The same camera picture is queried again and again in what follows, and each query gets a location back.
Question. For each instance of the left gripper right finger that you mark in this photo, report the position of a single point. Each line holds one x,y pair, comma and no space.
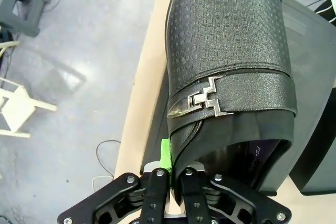
194,200

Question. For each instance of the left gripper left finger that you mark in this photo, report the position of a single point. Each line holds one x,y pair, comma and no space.
157,195

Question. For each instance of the black leather buckle loafer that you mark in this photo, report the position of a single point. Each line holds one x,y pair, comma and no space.
223,37

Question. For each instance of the black shoe stand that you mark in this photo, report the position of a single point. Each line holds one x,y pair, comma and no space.
302,64

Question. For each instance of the grey plastic step stool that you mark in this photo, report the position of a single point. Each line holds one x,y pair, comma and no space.
31,16

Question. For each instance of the white wooden frame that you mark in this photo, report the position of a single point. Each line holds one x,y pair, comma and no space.
29,100

